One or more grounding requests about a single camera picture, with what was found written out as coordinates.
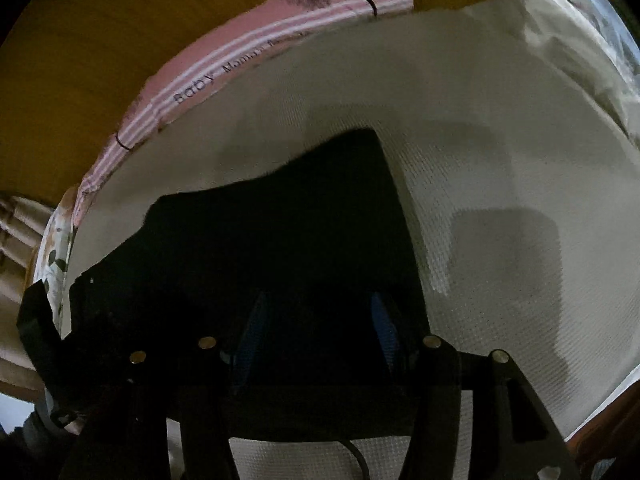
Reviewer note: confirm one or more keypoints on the white floral blanket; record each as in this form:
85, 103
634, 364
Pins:
619, 29

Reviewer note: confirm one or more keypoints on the pink striped baby pillow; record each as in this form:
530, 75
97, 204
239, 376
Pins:
211, 62

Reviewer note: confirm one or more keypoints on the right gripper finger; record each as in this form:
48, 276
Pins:
385, 331

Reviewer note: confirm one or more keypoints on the beige textured bed sheet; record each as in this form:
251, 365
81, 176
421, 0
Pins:
504, 126

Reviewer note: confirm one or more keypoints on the wooden headboard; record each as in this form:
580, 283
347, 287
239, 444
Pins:
70, 69

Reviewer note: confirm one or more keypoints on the black pants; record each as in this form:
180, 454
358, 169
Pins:
250, 304

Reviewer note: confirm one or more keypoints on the floral patterned pillow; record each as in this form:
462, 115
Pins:
51, 262

